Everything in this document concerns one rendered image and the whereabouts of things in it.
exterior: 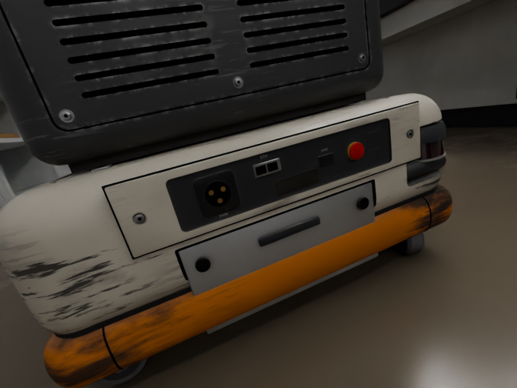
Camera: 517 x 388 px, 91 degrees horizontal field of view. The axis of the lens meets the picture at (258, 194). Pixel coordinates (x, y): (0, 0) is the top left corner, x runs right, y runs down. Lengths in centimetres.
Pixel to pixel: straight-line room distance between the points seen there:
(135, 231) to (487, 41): 157
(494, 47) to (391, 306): 135
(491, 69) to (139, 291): 158
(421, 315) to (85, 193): 44
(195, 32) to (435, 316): 48
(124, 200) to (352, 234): 30
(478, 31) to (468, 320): 138
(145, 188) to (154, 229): 5
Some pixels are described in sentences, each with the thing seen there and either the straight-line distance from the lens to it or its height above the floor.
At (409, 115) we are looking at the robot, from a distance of 42.
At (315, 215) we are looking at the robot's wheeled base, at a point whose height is 16.
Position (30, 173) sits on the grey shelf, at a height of 24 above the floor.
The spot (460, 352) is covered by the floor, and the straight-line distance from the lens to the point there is 41.
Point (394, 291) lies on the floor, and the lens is 47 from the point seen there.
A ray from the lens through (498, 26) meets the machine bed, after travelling 161.
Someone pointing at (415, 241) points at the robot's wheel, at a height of 4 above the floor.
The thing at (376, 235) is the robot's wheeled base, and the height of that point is 9.
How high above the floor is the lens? 30
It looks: 17 degrees down
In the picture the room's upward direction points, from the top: 13 degrees counter-clockwise
